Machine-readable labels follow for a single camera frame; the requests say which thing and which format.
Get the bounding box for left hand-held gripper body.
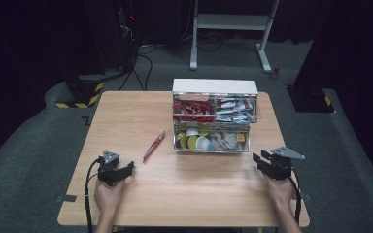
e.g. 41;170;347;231
96;150;120;187

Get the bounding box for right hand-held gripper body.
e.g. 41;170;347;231
266;146;306;182

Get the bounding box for single red stick sachet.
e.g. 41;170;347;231
142;130;167;164

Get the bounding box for clear drawer with packets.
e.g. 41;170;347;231
172;91;261;125

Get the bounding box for white-topped clear organizer box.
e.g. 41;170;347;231
172;78;260;154

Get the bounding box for pile of red packets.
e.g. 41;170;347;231
173;98;217;123

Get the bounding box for person's right hand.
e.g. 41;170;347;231
262;174;295;211

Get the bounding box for clear drawer with capsules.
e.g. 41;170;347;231
173;122;252;154

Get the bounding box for pile of grey sachets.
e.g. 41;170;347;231
211;130;240;150

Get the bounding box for grey tape strip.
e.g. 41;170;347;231
55;194;78;204

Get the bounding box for pile of white packets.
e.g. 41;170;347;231
215;98;257;122

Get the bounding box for plain black stand base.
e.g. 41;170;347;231
286;84;335;114

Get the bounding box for pile of green white capsules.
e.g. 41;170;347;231
175;124;216;151

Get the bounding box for black yellow striped stand base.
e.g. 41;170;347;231
54;75;106;110

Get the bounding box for white metal stand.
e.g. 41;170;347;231
189;0;281;74

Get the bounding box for black computer tower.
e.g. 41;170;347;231
116;0;141;67

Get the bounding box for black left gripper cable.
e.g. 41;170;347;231
84;157;103;233

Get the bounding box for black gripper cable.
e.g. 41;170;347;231
84;157;103;233
288;176;303;227

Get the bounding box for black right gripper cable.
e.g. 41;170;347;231
288;176;303;227

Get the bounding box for black floor cables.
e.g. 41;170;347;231
118;42;159;92

